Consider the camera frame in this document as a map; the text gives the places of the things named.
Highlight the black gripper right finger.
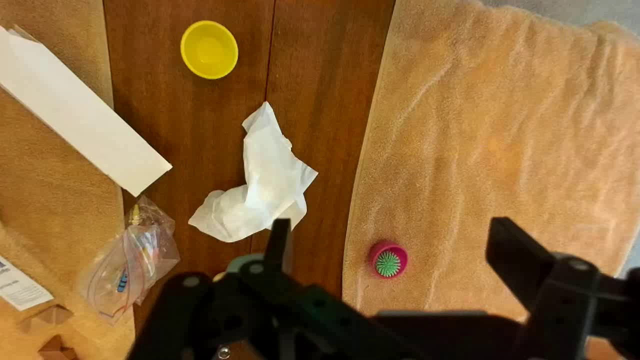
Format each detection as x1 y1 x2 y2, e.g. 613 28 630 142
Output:
484 215 640 360

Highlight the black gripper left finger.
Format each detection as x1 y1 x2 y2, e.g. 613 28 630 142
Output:
127 217 403 360

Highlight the green spiky ball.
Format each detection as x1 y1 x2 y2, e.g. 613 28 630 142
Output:
374 249 405 278

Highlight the yellow bowl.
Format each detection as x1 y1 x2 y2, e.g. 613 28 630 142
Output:
178 17 241 82

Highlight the crumpled white tissue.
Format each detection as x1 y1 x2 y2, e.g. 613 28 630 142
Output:
186 99 320 243

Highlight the plain orange towel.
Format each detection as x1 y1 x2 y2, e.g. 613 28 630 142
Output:
341 0 640 321

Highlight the clear plastic bag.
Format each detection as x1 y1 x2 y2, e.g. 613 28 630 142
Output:
78 193 182 321

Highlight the orange towel under clutter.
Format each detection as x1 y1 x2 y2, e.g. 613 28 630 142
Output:
0 0 136 360

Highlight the small wooden block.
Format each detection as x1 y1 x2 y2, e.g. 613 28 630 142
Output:
18 302 76 336

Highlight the long white cardboard box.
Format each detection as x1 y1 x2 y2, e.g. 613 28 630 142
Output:
0 23 174 197

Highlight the white paper label card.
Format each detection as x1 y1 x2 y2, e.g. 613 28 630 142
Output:
0 256 56 314

